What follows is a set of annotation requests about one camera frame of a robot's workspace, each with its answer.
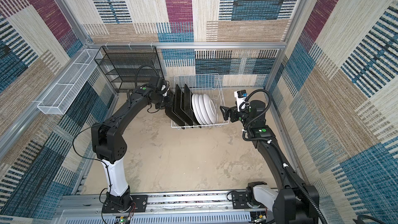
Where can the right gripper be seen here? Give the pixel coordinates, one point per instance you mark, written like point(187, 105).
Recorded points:
point(227, 110)

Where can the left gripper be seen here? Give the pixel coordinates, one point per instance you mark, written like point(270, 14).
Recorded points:
point(168, 103)

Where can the floral square plate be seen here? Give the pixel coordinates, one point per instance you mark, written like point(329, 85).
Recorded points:
point(180, 108)

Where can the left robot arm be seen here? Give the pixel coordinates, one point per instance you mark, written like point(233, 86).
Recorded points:
point(110, 147)

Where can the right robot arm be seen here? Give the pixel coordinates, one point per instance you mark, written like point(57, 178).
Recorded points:
point(295, 202)

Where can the black mesh shelf rack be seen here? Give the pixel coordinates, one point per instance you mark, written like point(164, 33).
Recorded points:
point(125, 67)

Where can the white round plate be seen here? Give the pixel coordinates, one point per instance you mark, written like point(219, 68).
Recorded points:
point(194, 106)
point(199, 109)
point(203, 108)
point(210, 108)

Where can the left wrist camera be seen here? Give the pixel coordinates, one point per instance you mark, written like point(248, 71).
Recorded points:
point(158, 84)

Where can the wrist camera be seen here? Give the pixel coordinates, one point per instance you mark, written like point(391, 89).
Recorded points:
point(158, 84)
point(241, 100)

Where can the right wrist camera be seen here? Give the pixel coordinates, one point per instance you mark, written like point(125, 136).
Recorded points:
point(241, 100)

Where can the white wire dish rack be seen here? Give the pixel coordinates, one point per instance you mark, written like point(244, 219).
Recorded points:
point(209, 84)

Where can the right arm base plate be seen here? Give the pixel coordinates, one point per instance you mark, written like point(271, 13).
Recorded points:
point(242, 200)

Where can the aluminium mounting rail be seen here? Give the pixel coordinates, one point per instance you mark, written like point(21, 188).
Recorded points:
point(189, 207)

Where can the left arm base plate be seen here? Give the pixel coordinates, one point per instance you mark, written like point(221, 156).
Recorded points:
point(133, 203)

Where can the white mesh wall basket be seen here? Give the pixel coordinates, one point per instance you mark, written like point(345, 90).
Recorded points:
point(61, 96)

